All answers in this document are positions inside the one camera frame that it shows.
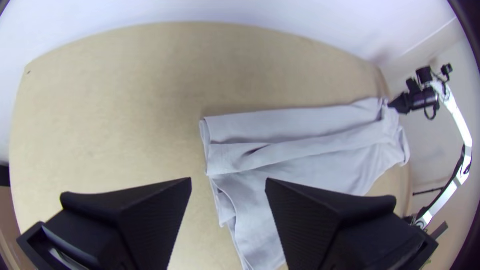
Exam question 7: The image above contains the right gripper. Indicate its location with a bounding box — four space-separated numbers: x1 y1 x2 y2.
387 78 440 116

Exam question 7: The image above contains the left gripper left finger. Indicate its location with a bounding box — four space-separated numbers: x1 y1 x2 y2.
16 177 193 270

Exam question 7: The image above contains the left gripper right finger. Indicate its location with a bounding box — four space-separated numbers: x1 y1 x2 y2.
264 178 439 270

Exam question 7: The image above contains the grey t-shirt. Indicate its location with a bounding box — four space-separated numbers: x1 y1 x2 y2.
198 96 412 270

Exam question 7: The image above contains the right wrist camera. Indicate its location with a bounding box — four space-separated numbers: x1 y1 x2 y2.
415 65 435 86

